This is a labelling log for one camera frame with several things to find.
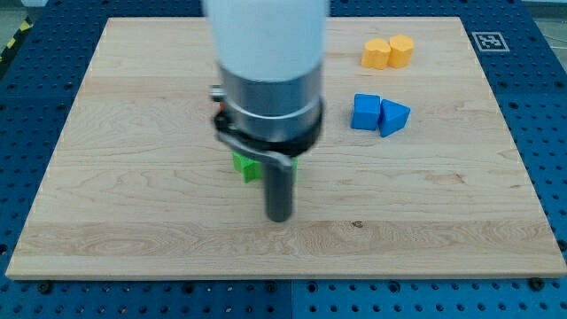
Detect blue triangle block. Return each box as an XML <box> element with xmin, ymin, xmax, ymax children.
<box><xmin>378</xmin><ymin>99</ymin><xmax>411</xmax><ymax>137</ymax></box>

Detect blue cube block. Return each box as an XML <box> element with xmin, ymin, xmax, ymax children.
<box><xmin>351</xmin><ymin>93</ymin><xmax>381</xmax><ymax>130</ymax></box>

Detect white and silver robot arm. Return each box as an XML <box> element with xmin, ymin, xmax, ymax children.
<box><xmin>202</xmin><ymin>0</ymin><xmax>330</xmax><ymax>157</ymax></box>

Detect fiducial marker tag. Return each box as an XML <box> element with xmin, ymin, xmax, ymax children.
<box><xmin>472</xmin><ymin>31</ymin><xmax>509</xmax><ymax>52</ymax></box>

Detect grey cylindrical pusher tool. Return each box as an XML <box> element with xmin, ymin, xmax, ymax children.
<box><xmin>216</xmin><ymin>131</ymin><xmax>294</xmax><ymax>222</ymax></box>

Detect yellow heptagon block left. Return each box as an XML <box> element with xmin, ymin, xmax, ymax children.
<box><xmin>361</xmin><ymin>38</ymin><xmax>391</xmax><ymax>70</ymax></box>

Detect green star block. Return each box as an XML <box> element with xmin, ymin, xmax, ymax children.
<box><xmin>231</xmin><ymin>151</ymin><xmax>299</xmax><ymax>183</ymax></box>

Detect yellow hexagon block right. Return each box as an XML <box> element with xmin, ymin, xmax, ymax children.
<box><xmin>388</xmin><ymin>35</ymin><xmax>415</xmax><ymax>68</ymax></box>

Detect wooden board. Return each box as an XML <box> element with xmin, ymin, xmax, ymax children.
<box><xmin>6</xmin><ymin>17</ymin><xmax>566</xmax><ymax>280</ymax></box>

